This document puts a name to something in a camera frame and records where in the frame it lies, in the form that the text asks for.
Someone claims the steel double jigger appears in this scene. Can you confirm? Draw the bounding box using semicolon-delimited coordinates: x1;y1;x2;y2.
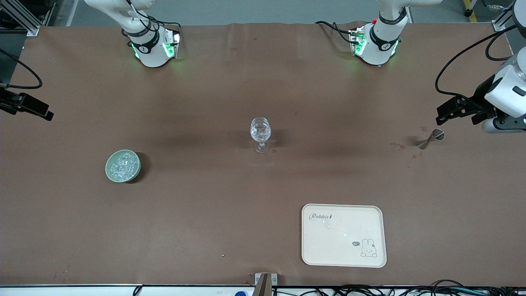
416;129;445;149

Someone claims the clear ice cubes pile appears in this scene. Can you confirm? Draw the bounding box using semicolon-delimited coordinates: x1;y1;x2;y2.
109;151;138;180

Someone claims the clear wine glass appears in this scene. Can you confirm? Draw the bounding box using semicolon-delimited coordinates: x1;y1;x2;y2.
250;117;272;153

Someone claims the green ceramic bowl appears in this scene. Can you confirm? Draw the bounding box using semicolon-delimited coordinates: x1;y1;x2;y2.
105;149;141;183

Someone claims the cream rabbit print tray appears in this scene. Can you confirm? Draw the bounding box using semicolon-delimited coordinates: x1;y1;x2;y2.
301;203;387;268

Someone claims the brown table cover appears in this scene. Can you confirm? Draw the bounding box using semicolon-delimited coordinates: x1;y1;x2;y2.
0;21;526;287

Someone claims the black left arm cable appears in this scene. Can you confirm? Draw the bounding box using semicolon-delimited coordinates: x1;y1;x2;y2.
435;25;519;99

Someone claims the aluminium frame profile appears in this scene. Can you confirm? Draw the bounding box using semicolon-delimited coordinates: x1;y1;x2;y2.
0;0;40;37
492;0;519;32

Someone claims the black left base cable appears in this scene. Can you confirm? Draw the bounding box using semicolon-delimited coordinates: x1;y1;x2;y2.
315;21;355;44

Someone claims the black base cable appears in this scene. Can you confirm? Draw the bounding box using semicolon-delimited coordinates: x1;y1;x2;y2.
315;21;355;44
123;0;182;38

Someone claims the black right base cable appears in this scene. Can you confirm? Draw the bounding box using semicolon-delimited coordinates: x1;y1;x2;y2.
123;0;182;38

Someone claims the black cable bundle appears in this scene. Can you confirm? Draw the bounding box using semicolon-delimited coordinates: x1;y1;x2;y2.
273;280;526;296

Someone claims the grey metal camera bracket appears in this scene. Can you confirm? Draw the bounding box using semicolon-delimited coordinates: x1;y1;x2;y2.
254;273;278;296

